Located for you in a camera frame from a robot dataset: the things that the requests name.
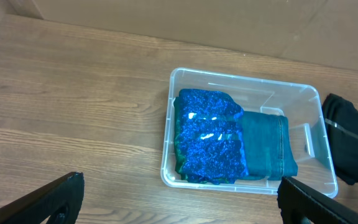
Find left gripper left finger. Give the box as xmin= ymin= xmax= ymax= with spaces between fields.
xmin=0 ymin=172 xmax=85 ymax=224

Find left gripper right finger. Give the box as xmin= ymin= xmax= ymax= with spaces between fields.
xmin=277 ymin=177 xmax=358 ymax=224

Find blue denim jeans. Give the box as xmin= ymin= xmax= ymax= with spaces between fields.
xmin=241 ymin=111 xmax=298 ymax=180

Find large black garment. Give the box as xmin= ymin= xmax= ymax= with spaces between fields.
xmin=322 ymin=93 xmax=358 ymax=185

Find clear plastic storage bin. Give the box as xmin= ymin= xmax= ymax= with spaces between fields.
xmin=160 ymin=68 xmax=338 ymax=198

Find blue sequin garment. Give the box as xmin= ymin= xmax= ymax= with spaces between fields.
xmin=173 ymin=89 xmax=249 ymax=185

